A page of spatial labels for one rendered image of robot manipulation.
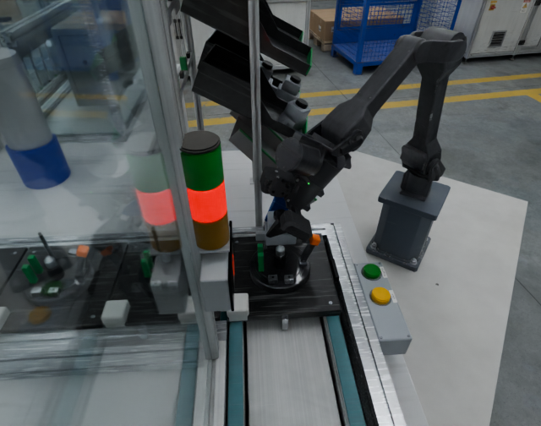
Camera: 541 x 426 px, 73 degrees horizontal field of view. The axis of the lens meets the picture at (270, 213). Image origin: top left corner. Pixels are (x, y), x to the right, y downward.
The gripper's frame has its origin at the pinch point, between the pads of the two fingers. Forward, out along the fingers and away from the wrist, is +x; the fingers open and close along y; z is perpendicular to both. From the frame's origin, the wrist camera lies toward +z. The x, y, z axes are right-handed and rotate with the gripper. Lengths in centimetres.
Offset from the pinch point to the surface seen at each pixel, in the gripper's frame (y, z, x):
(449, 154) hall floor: -206, -201, -4
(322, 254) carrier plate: -4.3, -18.9, 6.4
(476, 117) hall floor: -272, -248, -37
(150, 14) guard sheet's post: 20.3, 35.0, -26.3
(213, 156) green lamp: 20.7, 23.3, -16.9
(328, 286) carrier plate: 5.3, -18.6, 6.6
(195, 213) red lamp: 21.0, 21.1, -8.7
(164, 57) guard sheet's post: 20.3, 32.4, -23.7
